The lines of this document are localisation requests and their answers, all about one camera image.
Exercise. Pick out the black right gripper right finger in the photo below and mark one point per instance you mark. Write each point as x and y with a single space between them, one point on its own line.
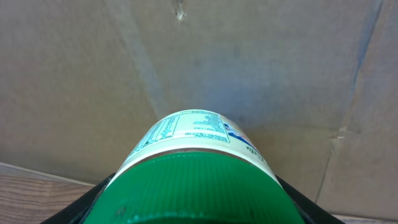
308 210

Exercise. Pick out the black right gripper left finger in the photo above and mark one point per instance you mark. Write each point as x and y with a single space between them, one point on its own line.
77 211

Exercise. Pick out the green lid white jar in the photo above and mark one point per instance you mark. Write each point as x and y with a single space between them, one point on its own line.
194 166

